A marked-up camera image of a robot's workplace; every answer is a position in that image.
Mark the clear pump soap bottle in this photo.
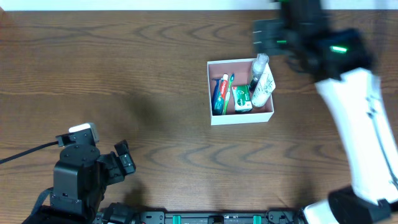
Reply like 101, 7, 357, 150
248, 54, 269, 92

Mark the white botanical lotion tube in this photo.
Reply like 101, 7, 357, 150
251, 64, 275, 108

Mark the green soap bar package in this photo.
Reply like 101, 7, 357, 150
232, 85, 252, 114

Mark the green white toothbrush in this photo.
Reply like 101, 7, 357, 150
222, 73, 234, 115

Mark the blue disposable razor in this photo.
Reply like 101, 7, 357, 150
211, 78, 221, 110

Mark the red green toothpaste tube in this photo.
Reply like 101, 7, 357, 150
213, 73, 229, 115

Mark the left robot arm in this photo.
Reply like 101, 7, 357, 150
24, 140, 136, 223

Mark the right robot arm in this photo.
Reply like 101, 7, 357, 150
253, 0, 397, 223

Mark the white cardboard box pink interior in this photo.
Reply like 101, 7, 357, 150
207, 58, 274, 126

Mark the black mounting rail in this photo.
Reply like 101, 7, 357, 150
93, 210, 307, 224

